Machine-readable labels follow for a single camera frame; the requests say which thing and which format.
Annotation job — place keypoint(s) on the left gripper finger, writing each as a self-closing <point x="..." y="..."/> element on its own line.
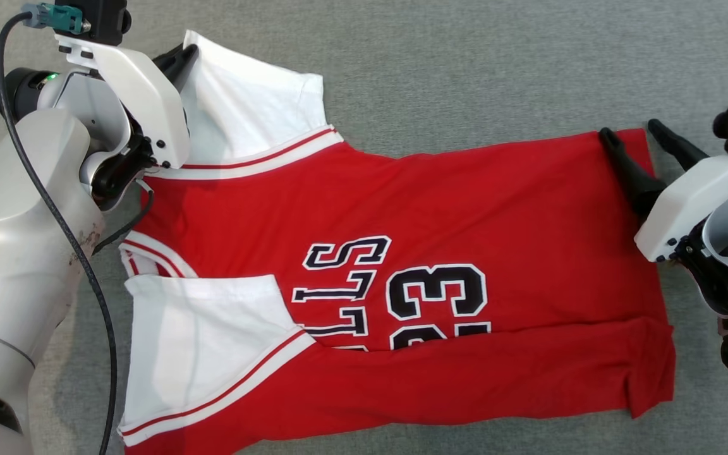
<point x="177" y="66"/>

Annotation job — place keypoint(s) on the grey fabric sofa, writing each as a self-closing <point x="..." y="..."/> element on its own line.
<point x="465" y="63"/>

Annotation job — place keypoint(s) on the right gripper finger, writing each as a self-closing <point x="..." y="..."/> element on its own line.
<point x="632" y="174"/>
<point x="677" y="145"/>

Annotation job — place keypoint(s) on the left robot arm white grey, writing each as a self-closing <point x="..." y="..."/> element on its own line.
<point x="10" y="253"/>

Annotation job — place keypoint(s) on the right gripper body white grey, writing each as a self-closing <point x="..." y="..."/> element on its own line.
<point x="699" y="202"/>

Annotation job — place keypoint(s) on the red basketball jersey white sleeves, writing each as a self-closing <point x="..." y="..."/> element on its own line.
<point x="465" y="208"/>

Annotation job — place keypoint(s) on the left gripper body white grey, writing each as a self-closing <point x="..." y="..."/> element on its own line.
<point x="149" y="107"/>

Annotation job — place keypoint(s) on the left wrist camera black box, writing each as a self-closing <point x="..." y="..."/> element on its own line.
<point x="102" y="19"/>

